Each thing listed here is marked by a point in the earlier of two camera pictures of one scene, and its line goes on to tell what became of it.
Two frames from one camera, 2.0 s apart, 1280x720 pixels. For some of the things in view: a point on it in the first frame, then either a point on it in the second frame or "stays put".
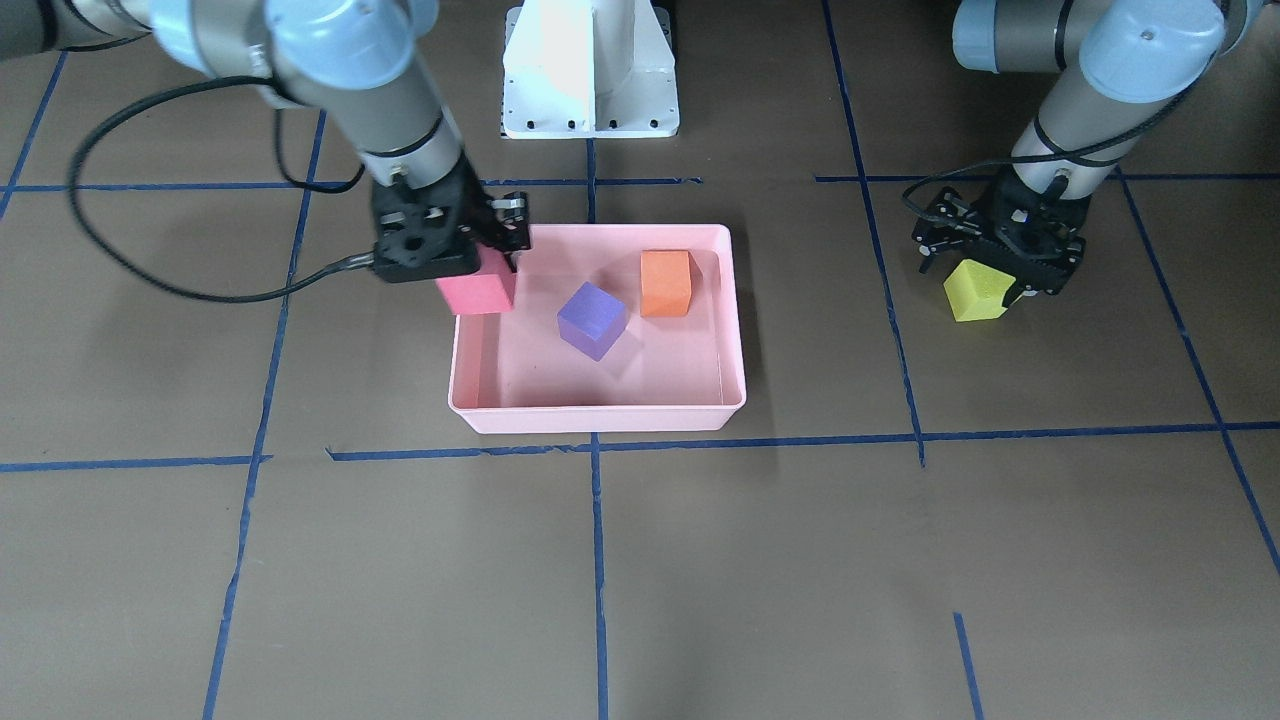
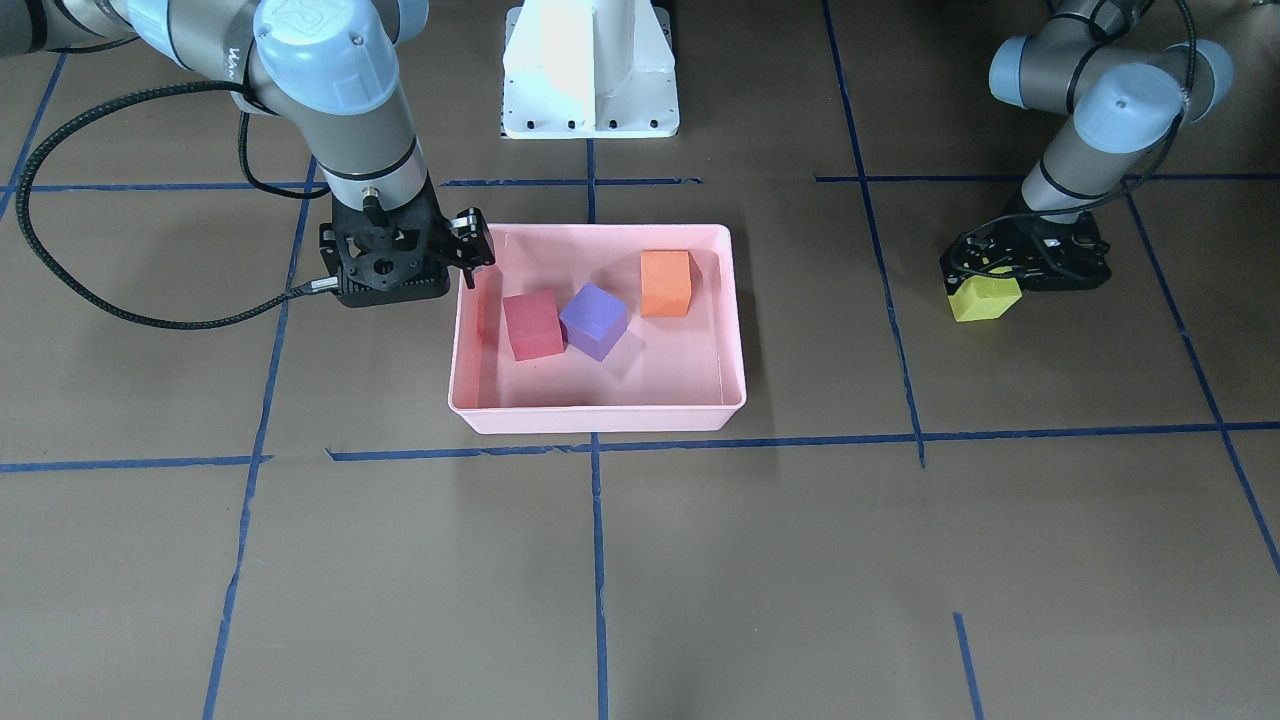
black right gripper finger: (510, 214) to (471, 244)
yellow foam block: (976, 291) stays put
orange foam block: (665, 279) stays put
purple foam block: (592, 320) stays put
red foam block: (490, 289) to (534, 324)
